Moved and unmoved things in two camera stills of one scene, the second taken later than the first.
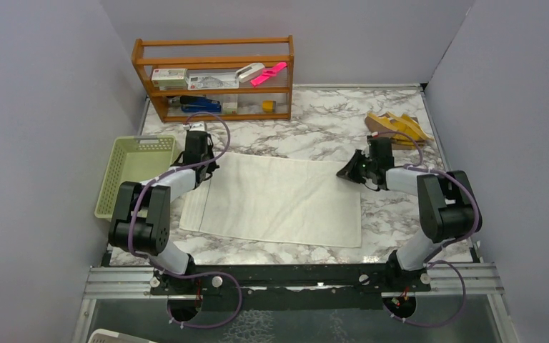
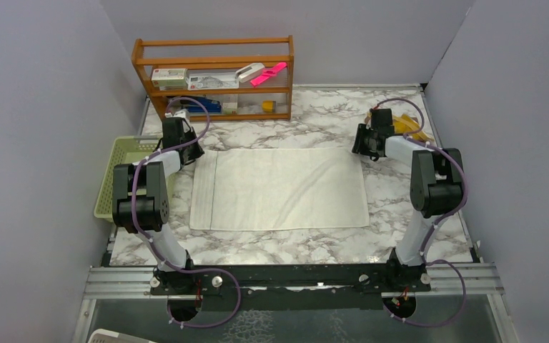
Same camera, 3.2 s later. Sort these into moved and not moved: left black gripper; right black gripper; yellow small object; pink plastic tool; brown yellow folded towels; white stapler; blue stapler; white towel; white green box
Moved: right black gripper; white towel; left black gripper
Not moved: white stapler; brown yellow folded towels; blue stapler; pink plastic tool; yellow small object; white green box
